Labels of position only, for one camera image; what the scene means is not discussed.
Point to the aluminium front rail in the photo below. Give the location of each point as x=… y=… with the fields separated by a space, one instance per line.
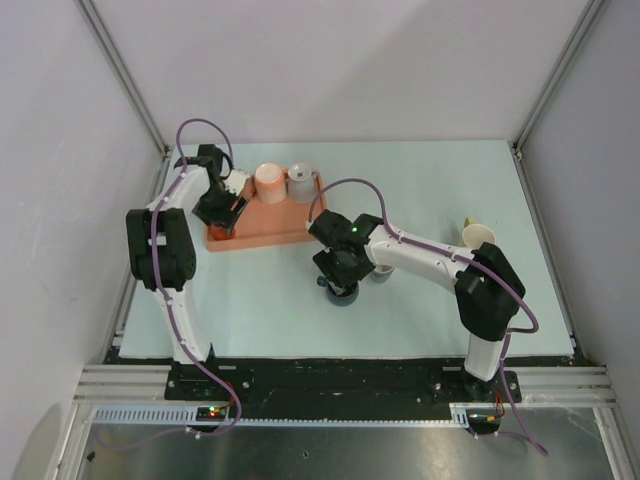
x=566 y=387

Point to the left aluminium frame post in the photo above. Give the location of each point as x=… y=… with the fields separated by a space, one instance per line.
x=116 y=61

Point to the aluminium frame post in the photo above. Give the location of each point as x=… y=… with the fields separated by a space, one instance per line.
x=116 y=61
x=568 y=55

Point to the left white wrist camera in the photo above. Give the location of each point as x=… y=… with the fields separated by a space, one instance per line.
x=237 y=182

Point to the dark blue mug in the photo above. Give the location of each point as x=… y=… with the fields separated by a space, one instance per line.
x=339 y=296

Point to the clear glass mug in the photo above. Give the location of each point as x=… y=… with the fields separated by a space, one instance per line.
x=301 y=183

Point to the large peach mug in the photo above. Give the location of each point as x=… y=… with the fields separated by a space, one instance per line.
x=270 y=183

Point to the right aluminium frame post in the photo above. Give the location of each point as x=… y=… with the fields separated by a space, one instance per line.
x=568 y=55

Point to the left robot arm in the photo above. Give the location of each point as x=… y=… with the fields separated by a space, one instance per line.
x=162 y=253

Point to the yellow faceted mug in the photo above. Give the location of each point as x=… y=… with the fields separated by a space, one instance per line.
x=475 y=234

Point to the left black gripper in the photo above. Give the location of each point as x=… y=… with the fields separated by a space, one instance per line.
x=226 y=217

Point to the orange mug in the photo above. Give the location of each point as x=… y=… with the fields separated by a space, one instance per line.
x=216 y=233

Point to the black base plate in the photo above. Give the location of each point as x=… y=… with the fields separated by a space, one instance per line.
x=340 y=389

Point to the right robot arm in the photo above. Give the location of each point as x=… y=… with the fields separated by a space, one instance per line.
x=487 y=290

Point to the grey blue mug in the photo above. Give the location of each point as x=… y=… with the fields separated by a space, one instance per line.
x=381 y=273

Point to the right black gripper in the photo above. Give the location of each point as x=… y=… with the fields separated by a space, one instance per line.
x=325 y=260

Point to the white cable duct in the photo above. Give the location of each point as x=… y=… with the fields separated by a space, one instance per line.
x=206 y=416

